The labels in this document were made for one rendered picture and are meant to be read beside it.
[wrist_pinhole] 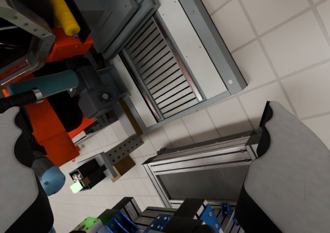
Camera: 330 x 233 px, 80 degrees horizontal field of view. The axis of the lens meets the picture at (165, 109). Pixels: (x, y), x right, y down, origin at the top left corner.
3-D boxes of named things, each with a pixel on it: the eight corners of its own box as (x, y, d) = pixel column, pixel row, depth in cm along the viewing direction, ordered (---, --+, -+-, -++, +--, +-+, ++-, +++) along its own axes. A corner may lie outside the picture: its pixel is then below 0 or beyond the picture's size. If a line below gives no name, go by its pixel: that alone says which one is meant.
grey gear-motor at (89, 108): (108, 38, 130) (54, 45, 105) (139, 94, 131) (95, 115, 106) (96, 53, 143) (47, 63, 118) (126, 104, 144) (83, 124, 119)
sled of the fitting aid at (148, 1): (124, -61, 96) (108, -66, 89) (161, 5, 97) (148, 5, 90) (88, 10, 131) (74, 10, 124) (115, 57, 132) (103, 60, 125)
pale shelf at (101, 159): (103, 151, 118) (99, 153, 116) (118, 175, 119) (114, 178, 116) (79, 161, 148) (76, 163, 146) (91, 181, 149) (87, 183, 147)
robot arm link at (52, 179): (35, 188, 53) (65, 168, 59) (16, 167, 58) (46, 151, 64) (43, 204, 57) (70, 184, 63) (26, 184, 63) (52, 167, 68)
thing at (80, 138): (107, 112, 147) (80, 125, 131) (114, 123, 147) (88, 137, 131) (41, 161, 320) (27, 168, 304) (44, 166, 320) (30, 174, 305)
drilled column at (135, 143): (138, 132, 162) (94, 161, 132) (144, 142, 162) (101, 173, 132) (131, 135, 169) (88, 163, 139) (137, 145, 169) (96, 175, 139)
